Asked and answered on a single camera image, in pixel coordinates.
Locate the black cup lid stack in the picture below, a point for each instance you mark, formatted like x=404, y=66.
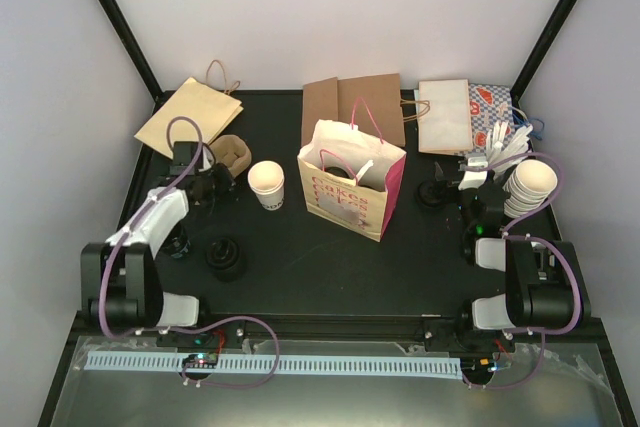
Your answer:
x=433, y=194

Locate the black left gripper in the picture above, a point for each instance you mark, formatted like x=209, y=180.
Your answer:
x=226, y=186

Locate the brown kraft paper bag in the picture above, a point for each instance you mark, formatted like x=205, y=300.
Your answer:
x=370, y=100

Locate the stack of paper cups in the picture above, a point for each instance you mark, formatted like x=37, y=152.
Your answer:
x=528, y=186

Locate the stack of black lids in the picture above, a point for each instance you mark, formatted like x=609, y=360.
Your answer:
x=226, y=259

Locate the brown pulp cup carrier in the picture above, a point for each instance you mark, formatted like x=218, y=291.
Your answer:
x=233, y=152

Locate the cake print paper bag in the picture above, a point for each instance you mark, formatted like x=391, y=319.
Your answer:
x=351, y=178

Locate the white plastic cutlery bunch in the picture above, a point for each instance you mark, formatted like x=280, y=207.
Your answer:
x=503, y=143

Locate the tan paper bag with handles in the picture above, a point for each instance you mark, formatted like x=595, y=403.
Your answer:
x=194, y=111

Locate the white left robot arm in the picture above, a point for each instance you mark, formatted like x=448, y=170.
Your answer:
x=120, y=283

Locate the white paper coffee cup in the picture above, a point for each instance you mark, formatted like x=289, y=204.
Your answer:
x=266, y=180

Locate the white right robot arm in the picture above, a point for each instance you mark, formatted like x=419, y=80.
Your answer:
x=544, y=291

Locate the white perforated front rail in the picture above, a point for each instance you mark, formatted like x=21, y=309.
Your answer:
x=314, y=365

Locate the white paper bag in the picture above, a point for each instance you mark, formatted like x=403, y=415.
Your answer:
x=441, y=110

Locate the red blue patterned bag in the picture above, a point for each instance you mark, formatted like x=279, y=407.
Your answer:
x=490, y=104

